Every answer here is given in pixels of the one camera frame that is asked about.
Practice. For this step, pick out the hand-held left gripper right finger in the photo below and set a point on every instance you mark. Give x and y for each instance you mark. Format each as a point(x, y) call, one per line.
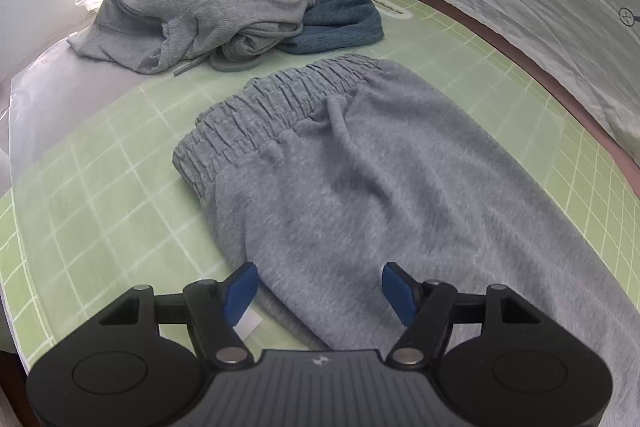
point(400, 296)

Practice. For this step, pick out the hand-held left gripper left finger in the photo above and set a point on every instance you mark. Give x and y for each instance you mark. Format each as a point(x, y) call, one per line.
point(241, 293)

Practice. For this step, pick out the grey sweatpants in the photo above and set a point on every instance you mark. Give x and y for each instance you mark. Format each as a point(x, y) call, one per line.
point(375, 182)

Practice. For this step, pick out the green grid mat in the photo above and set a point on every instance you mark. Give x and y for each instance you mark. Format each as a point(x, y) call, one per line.
point(85, 207)

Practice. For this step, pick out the pink board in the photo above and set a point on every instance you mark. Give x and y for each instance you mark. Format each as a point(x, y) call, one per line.
point(500, 39)

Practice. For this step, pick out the teal fleece garment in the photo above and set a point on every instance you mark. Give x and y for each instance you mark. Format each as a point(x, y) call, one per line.
point(340, 17)

